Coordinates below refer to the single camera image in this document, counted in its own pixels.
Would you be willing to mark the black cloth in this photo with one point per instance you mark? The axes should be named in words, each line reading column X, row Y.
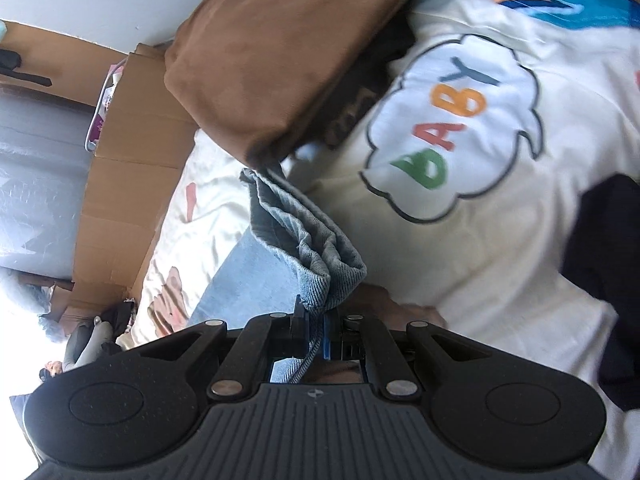
column 610, row 260

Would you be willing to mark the brown folded towel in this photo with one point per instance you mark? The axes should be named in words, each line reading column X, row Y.
column 280, row 55

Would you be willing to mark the dark grey pillow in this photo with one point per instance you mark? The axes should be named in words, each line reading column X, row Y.
column 22, row 410

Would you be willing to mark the bubble-wrapped grey appliance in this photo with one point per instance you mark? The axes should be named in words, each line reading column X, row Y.
column 40, row 185

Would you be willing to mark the light blue denim pants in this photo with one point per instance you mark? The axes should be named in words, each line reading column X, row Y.
column 300, row 240

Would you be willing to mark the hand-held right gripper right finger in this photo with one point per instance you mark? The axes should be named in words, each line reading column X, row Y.
column 327, row 337

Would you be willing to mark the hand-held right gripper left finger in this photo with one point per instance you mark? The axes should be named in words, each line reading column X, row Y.
column 299, row 332

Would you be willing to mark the black garment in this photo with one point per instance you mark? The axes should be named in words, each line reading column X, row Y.
column 120, row 317

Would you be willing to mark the grey neck pillow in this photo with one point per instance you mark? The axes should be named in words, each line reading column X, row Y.
column 87, row 347

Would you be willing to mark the cream bear print bed sheet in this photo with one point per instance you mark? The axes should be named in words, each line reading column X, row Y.
column 500, row 240

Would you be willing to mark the pink plastic bag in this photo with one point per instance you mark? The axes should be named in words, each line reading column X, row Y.
column 105, row 105

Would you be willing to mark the brown teddy bear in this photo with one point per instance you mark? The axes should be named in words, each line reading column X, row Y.
column 51, row 369

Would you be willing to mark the brown cardboard sheet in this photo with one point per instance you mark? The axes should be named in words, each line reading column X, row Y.
column 130, row 185

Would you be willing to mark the leopard print cloth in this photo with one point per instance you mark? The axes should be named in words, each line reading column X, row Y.
column 365, row 90

